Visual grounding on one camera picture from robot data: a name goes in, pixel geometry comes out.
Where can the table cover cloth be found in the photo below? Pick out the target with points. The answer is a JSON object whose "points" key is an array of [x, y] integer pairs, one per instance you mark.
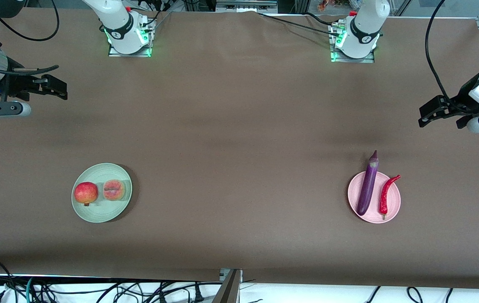
{"points": [[239, 105]]}

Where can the red chili pepper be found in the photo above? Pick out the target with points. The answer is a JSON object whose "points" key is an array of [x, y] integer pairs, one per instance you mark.
{"points": [[386, 198]]}

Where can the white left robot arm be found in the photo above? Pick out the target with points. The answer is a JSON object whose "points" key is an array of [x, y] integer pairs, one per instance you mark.
{"points": [[363, 25]]}

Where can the brown wooden post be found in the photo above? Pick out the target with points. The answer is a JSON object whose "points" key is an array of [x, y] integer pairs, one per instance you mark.
{"points": [[227, 290]]}

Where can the pink round plate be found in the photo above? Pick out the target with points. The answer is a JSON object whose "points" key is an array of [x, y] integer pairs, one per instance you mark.
{"points": [[374, 214]]}

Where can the purple eggplant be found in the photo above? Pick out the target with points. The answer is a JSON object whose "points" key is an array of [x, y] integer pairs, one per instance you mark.
{"points": [[368, 185]]}

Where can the small metal bracket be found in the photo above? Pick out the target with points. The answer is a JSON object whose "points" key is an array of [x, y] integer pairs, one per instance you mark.
{"points": [[224, 274]]}

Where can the pale green round plate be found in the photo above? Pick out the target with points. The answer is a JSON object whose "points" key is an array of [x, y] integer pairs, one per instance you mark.
{"points": [[105, 212]]}

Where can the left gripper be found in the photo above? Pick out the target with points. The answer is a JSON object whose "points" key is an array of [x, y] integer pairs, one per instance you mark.
{"points": [[463, 97]]}

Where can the green and red peach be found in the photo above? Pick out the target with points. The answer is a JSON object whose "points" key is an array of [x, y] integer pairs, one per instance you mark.
{"points": [[114, 190]]}

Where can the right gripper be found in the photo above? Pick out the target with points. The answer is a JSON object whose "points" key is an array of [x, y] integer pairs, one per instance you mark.
{"points": [[17, 84]]}

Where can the grey equipment box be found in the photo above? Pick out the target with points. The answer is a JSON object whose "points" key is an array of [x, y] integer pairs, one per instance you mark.
{"points": [[246, 5]]}

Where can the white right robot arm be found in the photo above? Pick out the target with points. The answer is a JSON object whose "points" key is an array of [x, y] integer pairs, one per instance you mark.
{"points": [[117, 21]]}

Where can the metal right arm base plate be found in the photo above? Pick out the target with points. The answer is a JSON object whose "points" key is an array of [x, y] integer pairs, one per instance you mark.
{"points": [[130, 52]]}

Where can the red pomegranate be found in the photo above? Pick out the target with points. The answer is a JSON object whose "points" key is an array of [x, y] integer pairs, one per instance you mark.
{"points": [[86, 192]]}

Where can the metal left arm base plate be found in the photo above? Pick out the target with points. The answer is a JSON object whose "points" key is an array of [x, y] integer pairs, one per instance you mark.
{"points": [[368, 59]]}

